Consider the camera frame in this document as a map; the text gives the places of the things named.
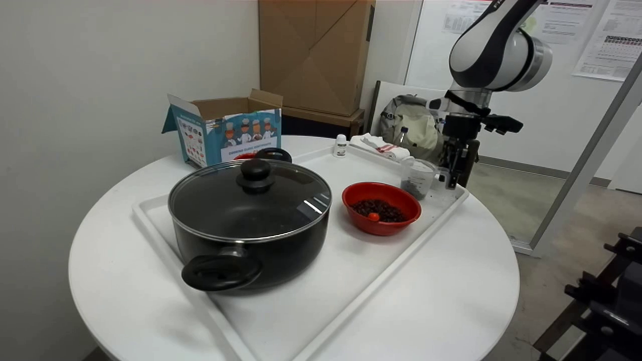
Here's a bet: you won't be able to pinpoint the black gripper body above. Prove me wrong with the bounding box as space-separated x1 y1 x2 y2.
444 100 482 176

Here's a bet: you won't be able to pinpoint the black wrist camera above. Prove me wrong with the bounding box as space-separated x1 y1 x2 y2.
445 90 524 135

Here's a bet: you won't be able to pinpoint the white plastic tray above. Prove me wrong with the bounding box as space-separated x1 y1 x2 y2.
132 145 469 361

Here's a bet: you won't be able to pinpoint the white red striped cloth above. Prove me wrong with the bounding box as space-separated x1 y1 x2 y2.
351 132 411 161

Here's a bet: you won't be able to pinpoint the grey bag with cap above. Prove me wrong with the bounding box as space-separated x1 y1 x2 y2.
377 95 441 163

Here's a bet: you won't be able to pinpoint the red plastic bowl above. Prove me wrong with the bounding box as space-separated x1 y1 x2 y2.
341 183 421 238

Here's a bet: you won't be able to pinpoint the small white bottle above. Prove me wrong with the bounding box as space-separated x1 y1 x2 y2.
336 135 350 156

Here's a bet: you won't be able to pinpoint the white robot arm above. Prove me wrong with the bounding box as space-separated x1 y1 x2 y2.
438 0 552 189

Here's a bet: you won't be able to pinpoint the white round table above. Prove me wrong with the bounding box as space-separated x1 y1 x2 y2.
68 155 521 361

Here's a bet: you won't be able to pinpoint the black glass pot lid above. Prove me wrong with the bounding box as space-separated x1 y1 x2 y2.
169 158 331 244

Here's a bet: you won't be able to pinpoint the black metal clamp mount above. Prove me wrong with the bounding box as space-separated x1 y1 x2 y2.
535 227 642 361

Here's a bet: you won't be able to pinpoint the large brown cardboard box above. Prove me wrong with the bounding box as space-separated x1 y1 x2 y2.
257 0 375 129

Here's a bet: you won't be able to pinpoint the clear jar with beans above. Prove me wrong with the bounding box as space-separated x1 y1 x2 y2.
401 158 440 202

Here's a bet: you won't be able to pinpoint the black cooking pot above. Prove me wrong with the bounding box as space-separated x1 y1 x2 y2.
170 149 329 293

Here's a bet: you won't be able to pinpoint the blue printed cardboard box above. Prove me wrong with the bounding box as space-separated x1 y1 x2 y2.
162 89 284 168

